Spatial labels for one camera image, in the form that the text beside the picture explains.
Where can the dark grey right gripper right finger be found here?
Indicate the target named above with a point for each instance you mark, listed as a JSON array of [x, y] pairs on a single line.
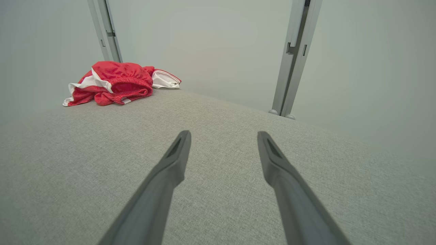
[[293, 197]]

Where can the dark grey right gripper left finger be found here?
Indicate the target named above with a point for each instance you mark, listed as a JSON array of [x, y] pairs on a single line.
[[160, 190]]

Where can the red shorts with white stripes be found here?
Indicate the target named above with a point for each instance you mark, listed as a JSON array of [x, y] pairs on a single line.
[[129, 90]]

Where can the red jersey with white sleeves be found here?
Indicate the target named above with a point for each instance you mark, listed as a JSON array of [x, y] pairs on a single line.
[[166, 80]]

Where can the grey partition post with round feet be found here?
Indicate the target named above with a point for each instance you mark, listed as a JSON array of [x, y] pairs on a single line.
[[289, 75]]

